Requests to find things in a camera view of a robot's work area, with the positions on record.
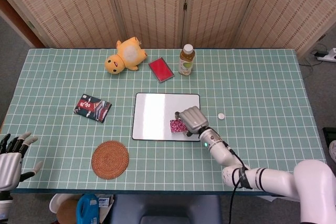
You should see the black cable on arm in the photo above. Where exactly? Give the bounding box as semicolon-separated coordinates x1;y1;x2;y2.
222;140;251;224

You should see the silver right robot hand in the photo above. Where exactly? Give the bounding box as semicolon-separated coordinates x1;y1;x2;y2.
175;106;210;137

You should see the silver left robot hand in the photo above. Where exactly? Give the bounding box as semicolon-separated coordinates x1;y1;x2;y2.
0;132;44;192

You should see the yellow plush toy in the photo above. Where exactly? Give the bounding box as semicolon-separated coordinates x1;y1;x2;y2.
104;37;148;74

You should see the black box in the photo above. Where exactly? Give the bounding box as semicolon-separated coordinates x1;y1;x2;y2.
322;127;336;156

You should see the white power strip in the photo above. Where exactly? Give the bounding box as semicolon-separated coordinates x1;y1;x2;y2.
316;47;336;63

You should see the white board with black rim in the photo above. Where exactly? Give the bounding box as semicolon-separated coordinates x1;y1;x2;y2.
131;92;201;142

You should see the blue plastic jug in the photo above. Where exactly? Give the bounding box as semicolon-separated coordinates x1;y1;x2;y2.
76;194;100;224

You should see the red rectangular card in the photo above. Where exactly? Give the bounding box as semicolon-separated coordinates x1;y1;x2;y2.
148;57;175;83

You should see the green grid tablecloth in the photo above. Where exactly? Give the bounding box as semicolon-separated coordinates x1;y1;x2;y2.
0;48;329;193

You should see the brown round container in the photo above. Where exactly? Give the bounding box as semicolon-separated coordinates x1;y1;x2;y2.
57;199;79;224

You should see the round woven rattan coaster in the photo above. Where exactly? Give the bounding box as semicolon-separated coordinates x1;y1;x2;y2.
91;140;130;180

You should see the green tea bottle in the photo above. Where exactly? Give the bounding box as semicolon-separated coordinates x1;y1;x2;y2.
178;44;196;76

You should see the dark blue stool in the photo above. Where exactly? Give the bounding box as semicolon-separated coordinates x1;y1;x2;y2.
109;194;224;224

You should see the woven bamboo folding screen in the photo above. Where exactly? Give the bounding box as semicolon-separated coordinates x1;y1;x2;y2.
0;0;336;59

